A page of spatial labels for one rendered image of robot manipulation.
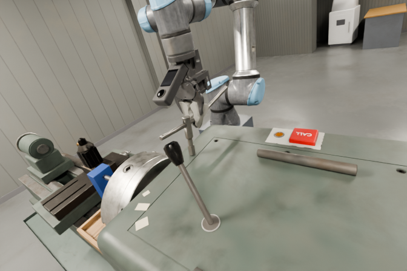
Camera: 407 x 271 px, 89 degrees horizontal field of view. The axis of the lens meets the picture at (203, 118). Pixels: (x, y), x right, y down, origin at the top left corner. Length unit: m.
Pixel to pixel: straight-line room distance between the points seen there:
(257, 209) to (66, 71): 3.68
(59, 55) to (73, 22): 0.57
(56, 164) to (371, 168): 1.70
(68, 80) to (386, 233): 3.83
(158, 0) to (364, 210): 0.55
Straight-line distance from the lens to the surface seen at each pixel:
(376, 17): 6.47
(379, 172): 0.53
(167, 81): 0.52
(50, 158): 1.76
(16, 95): 3.77
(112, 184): 0.71
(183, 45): 0.52
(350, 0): 7.14
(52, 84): 3.84
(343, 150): 0.57
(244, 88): 0.87
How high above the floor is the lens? 1.60
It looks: 26 degrees down
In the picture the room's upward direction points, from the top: 15 degrees counter-clockwise
